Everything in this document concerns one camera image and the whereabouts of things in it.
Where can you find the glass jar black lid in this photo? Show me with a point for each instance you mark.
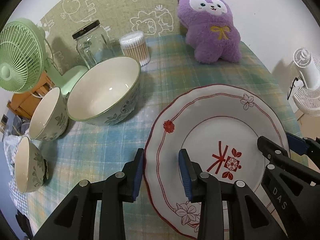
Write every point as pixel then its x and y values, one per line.
pixel 93 44

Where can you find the white standing fan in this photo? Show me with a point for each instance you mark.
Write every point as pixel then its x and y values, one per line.
pixel 304 90

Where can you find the white red pattern plate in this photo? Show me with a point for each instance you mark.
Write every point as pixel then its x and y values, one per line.
pixel 218 125

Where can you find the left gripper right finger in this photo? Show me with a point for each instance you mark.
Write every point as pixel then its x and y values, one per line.
pixel 248 217

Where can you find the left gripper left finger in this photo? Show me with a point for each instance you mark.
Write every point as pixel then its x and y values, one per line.
pixel 74 217

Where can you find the floral bowl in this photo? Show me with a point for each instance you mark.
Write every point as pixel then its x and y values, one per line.
pixel 50 118
pixel 107 93
pixel 31 169

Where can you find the wooden bed headboard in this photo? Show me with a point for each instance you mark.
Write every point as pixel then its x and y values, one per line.
pixel 25 104

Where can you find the wall power socket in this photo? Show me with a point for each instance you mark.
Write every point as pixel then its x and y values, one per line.
pixel 4 121

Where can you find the purple plush bunny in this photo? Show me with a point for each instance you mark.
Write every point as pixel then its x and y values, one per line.
pixel 210 30

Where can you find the blue checkered blanket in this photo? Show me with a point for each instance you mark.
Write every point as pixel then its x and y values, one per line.
pixel 10 143

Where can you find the green desk fan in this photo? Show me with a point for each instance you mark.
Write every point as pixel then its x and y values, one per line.
pixel 24 58

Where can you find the cotton swab container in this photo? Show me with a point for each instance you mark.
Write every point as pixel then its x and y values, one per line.
pixel 134 45

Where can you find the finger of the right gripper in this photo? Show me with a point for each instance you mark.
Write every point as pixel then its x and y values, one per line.
pixel 304 146
pixel 275 154

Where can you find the green cartoon wall mat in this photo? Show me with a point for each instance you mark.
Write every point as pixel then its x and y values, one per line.
pixel 118 17

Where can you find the plaid tablecloth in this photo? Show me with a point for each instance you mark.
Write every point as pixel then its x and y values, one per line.
pixel 94 153

